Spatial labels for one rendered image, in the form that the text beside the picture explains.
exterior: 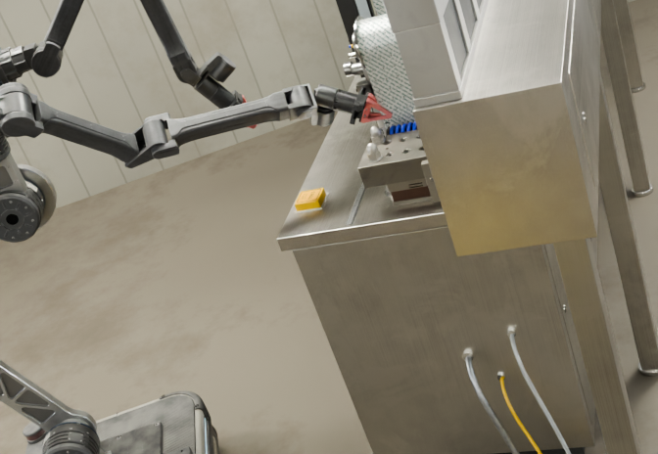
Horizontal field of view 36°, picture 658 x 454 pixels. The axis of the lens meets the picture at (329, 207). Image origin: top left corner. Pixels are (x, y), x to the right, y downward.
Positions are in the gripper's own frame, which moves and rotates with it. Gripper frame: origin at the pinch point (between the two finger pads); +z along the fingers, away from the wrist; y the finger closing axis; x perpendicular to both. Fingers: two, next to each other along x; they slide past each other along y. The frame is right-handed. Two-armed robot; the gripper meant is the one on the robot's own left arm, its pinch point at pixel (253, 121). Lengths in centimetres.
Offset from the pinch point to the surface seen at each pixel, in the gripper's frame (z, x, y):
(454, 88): -15, -57, -125
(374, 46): 0, -44, -35
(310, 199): 15.3, -2.1, -36.6
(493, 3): -5, -71, -87
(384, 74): 7, -40, -35
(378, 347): 53, 15, -53
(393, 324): 49, 6, -55
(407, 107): 18, -38, -37
